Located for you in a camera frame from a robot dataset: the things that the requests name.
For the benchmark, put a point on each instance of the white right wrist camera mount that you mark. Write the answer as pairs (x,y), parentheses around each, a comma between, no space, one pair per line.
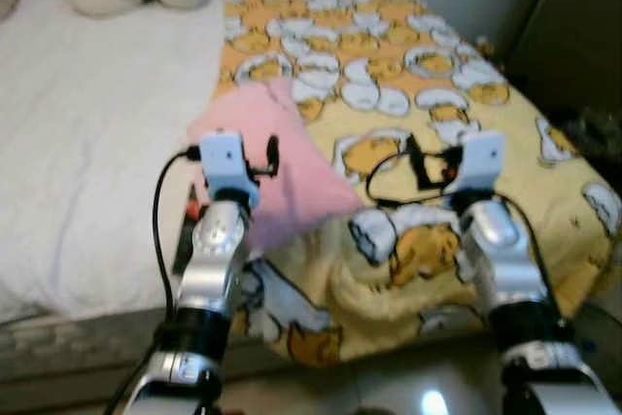
(481,157)

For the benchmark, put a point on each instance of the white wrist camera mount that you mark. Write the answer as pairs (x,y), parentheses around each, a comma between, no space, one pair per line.
(481,157)
(225,162)

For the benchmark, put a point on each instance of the dark cabinet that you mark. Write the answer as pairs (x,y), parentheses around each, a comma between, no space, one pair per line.
(573,36)

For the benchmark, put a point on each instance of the yellow cartoon print blanket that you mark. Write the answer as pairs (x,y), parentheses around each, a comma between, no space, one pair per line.
(408,94)

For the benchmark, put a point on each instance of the white quilted bed cover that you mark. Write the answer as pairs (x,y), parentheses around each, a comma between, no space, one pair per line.
(97,143)

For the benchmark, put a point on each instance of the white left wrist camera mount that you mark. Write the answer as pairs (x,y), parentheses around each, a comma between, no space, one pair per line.
(225,162)

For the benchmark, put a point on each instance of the quilted mattress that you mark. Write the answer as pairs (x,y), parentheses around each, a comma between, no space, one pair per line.
(78,357)

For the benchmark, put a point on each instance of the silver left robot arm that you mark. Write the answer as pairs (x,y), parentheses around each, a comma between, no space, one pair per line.
(209,269)

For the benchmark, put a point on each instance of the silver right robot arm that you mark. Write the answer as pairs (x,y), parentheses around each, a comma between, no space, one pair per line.
(505,259)

